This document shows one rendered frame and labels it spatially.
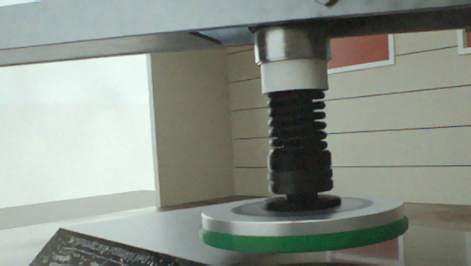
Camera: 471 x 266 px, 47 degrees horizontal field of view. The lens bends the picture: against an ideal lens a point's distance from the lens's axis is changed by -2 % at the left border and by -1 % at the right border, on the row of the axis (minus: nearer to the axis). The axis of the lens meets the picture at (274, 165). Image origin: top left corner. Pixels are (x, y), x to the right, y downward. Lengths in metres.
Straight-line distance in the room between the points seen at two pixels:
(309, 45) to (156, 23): 0.16
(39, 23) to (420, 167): 7.03
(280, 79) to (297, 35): 0.05
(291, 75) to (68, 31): 0.25
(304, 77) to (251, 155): 8.90
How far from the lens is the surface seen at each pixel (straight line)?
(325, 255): 0.61
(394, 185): 7.73
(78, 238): 0.91
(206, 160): 9.39
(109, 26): 0.61
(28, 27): 0.68
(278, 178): 0.56
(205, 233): 0.54
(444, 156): 7.34
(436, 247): 0.64
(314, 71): 0.56
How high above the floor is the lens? 1.00
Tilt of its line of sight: 3 degrees down
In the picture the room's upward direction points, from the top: 3 degrees counter-clockwise
